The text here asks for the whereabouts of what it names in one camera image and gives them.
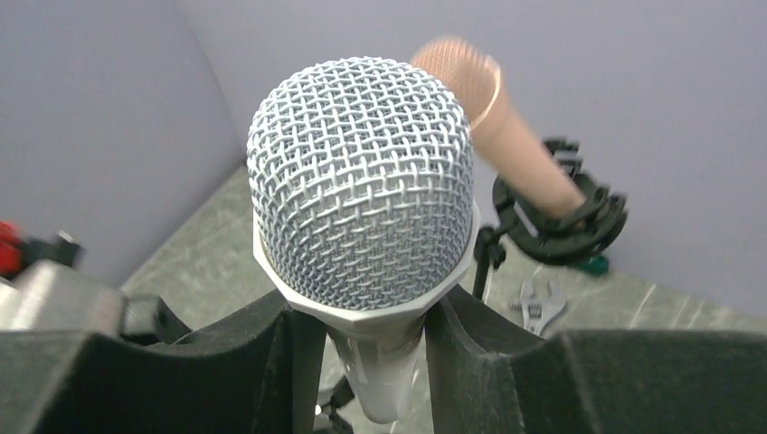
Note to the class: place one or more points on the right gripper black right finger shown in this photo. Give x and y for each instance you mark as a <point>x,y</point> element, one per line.
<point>489,375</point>

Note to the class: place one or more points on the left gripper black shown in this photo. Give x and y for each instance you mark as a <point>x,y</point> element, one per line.
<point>148,320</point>

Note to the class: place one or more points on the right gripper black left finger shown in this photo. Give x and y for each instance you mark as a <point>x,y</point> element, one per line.
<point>255,371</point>

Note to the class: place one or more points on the white microphone with stand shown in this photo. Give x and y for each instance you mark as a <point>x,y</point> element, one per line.
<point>361,177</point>

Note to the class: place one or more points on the pink microphone on stand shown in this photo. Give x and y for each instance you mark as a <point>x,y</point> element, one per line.
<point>552,210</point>

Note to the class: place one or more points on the green handled screwdriver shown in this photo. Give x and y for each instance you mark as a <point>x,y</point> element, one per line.
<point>598,265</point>

